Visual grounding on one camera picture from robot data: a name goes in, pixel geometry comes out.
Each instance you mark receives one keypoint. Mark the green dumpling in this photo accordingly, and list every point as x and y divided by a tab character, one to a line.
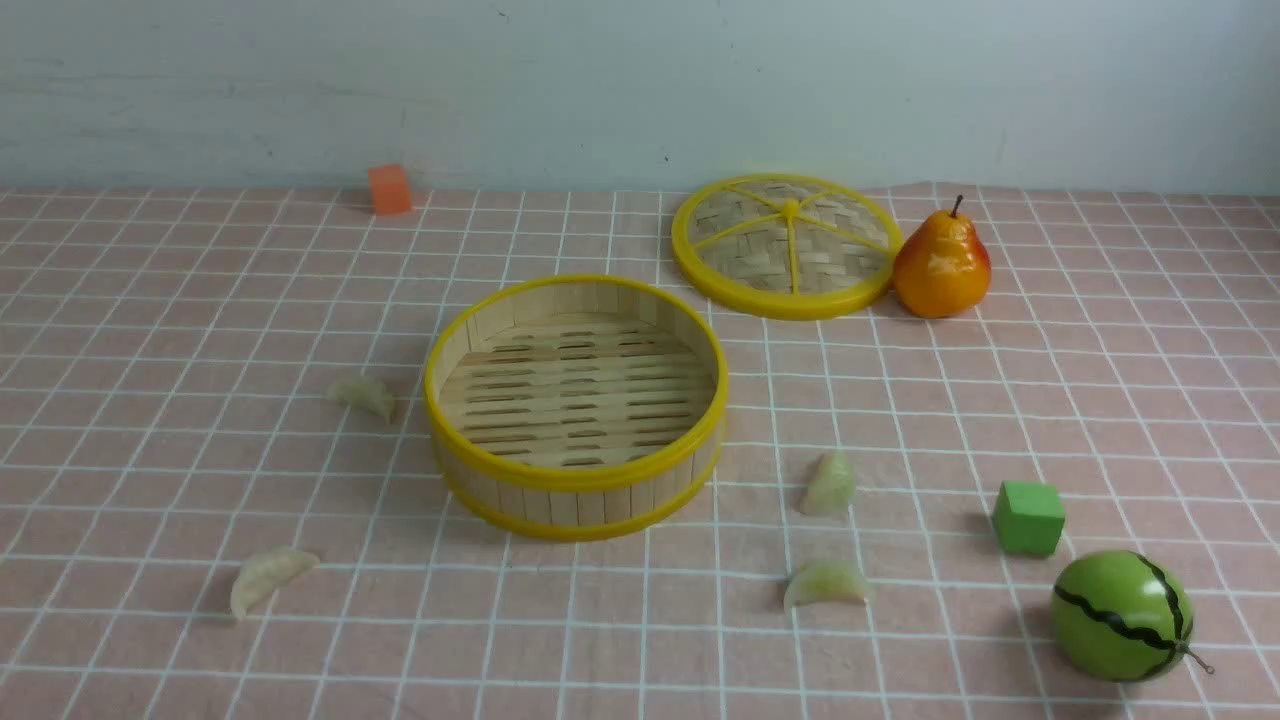
826	581
830	488

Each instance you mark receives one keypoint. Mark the white dumpling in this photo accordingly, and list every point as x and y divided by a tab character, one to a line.
264	573
366	394

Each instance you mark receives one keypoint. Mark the yellow bamboo steamer tray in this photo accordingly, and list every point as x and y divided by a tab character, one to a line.
578	407

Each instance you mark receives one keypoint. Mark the yellow woven steamer lid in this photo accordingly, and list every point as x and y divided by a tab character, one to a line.
785	247

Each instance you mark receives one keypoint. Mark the orange foam cube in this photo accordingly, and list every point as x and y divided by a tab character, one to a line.
390	190

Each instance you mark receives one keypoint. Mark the orange yellow toy pear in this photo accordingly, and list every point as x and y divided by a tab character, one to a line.
942	269

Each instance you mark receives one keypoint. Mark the green foam cube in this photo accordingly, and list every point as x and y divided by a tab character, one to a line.
1028	518

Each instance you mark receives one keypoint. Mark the pink checkered tablecloth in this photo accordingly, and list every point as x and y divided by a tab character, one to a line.
166	357

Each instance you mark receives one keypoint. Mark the green toy watermelon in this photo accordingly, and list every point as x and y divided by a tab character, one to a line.
1123	618

